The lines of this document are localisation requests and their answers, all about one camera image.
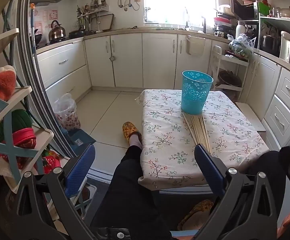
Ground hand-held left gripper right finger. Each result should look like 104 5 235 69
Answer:
194 144 281 240

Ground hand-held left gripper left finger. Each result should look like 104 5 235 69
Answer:
16 144 96 240

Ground bundle of wooden chopsticks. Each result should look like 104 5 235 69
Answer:
182 112 211 153

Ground teal perforated plastic basket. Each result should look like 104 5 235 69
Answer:
180 70 214 115

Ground dark blue box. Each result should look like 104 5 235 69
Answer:
62 128 97 147

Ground yellow patterned slipper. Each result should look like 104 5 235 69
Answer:
122 121 143 143
177 199 214 231

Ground person's left leg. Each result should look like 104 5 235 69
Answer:
91 134 173 240

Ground floral tablecloth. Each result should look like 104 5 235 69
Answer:
135 89 270 192

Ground white step stool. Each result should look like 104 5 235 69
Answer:
235 102 267 133

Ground floral bin with plastic bag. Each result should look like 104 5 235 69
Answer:
53 93 82 131

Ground white rack with blue braces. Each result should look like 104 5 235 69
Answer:
0 27 55 194

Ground green round cushion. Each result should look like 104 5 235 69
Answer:
0 109 33 142

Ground dark pot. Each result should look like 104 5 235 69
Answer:
217 70 242 87

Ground white electric water boiler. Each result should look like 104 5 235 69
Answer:
279 31 290 62

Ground steel cooking pot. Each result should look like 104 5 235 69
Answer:
261 35 280 52

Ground white trolley shelf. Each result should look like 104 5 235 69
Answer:
208 46 250 101

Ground plastic bag of vegetables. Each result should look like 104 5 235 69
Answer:
228 33 257 59

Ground white hanging door bin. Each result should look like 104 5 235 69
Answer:
186 35 206 56

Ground metal countertop shelf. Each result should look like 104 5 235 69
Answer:
257 13 290 58

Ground cream kitchen cabinets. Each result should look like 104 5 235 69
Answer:
35 27 290 153

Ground white thermos jug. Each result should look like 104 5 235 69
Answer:
235 21 248 40

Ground black frying pan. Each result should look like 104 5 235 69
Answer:
68 29 96 39

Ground black wok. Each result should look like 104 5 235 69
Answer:
30 28 44 50

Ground green box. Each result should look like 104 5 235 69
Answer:
257 2 271 17

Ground steel kettle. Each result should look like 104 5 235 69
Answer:
48 20 67 42

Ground stack of dishes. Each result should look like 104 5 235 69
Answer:
213 4 236 37

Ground black microwave oven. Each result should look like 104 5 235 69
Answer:
231 0 260 21

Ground chrome sink faucet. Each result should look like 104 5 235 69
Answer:
183 7 191 31

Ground leaning baking tray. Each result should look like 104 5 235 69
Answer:
91 13 115 32

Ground kitchen window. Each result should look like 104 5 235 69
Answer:
143 0 218 27

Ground wall utensil rack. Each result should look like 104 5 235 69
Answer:
76 0 109 18

